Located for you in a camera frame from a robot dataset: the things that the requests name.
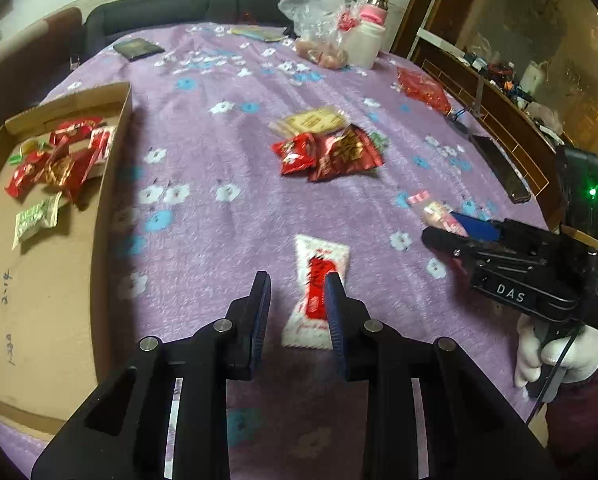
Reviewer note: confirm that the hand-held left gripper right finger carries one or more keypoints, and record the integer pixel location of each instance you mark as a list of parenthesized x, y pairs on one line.
[(335, 320)]

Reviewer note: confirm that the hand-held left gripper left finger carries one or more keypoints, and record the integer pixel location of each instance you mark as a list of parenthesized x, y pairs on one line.
[(261, 310)]

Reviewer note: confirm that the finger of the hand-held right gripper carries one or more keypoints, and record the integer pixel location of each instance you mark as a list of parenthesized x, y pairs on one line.
[(446, 240), (476, 227)]

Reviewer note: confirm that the pink snack packet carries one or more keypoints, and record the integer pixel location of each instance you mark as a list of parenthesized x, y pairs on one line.
[(431, 207)]

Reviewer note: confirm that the white packet red picture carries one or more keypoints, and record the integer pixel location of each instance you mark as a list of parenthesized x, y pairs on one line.
[(316, 280)]

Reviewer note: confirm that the cardboard box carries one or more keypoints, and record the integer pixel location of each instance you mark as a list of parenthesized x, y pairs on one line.
[(44, 310)]

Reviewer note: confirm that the pale green-white snack packet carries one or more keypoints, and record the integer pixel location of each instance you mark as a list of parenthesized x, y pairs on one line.
[(36, 217)]

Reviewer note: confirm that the dark red gold-print packet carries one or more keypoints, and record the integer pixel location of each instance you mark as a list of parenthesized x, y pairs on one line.
[(346, 155), (61, 170)]

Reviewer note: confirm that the red snack packet green badge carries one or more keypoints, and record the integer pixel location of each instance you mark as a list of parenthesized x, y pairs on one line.
[(76, 128)]

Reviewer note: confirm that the red snack packet cartoon print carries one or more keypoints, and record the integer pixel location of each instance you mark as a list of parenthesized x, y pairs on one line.
[(24, 177)]

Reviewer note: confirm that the person's right forearm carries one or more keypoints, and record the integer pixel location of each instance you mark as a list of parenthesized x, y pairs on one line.
[(584, 420)]

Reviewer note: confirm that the person's right hand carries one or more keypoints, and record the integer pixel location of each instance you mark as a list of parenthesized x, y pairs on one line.
[(586, 355)]

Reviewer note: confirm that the black phone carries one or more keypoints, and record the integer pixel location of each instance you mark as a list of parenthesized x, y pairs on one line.
[(501, 167)]

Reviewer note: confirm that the green wrapped candy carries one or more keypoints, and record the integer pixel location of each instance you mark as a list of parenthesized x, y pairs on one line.
[(379, 141)]

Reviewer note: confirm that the wooden shelf unit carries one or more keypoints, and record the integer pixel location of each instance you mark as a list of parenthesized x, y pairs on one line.
[(509, 110)]

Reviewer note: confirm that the red patterned bag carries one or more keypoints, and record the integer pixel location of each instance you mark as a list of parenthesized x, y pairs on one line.
[(421, 87)]

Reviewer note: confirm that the small red snack packet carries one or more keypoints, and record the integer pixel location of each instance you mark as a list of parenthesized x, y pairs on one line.
[(294, 155)]

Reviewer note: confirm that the beige cracker packet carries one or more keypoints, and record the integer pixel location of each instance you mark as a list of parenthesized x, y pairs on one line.
[(309, 120)]

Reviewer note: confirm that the white plastic jar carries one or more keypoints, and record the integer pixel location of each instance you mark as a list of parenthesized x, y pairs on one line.
[(364, 45)]

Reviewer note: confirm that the pink bottle metal cap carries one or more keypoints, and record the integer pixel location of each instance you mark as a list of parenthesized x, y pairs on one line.
[(375, 10)]

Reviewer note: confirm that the red knot ornament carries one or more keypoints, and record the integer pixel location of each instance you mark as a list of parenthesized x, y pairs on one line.
[(348, 21)]

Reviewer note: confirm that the clear plastic bag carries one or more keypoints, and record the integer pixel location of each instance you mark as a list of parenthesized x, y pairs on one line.
[(311, 20)]

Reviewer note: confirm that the grey flat pouch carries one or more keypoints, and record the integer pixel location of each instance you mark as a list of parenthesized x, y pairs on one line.
[(259, 33)]

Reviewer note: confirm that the dark wallet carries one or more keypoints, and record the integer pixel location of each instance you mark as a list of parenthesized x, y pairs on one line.
[(138, 50)]

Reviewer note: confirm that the dark sofa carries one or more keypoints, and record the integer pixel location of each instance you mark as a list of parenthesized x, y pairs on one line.
[(179, 10)]

